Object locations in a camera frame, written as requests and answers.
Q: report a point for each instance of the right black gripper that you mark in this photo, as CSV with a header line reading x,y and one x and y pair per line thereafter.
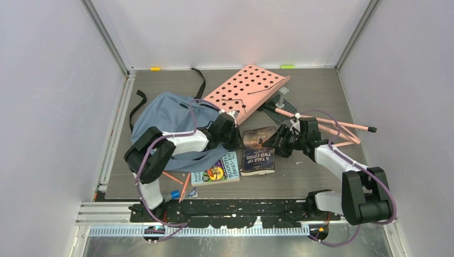
x,y
273,141

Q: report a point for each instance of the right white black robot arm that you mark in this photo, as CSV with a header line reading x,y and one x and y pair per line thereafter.
x,y
365,196

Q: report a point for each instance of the Tale of Two Cities book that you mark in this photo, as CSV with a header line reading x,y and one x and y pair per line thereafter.
x,y
257,159

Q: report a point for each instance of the blue grey glue stick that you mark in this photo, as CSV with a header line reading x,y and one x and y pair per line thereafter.
x,y
175,195

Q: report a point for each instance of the Storey Treehouse colourful book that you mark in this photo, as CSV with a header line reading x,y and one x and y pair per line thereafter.
x,y
225,170

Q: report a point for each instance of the pink perforated music stand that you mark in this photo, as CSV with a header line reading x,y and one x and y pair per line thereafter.
x,y
247,90

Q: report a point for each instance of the orange pencil long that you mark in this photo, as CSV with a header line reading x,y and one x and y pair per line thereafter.
x,y
185,185

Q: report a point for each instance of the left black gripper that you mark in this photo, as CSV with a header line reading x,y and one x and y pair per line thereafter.
x,y
239,143

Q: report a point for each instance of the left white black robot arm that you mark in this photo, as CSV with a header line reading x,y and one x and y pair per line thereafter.
x,y
156,151

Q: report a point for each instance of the dark grey lego plate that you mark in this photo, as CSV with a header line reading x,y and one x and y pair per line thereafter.
x,y
278,101

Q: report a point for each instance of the orange pencil short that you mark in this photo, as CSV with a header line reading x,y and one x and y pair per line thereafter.
x,y
172,177

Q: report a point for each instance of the blue fabric backpack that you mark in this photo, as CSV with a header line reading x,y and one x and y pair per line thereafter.
x,y
169,113

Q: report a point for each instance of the aluminium front rail frame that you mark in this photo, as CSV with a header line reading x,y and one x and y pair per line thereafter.
x,y
208,124

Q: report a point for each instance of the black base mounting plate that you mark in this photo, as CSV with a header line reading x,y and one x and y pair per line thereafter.
x,y
231,213

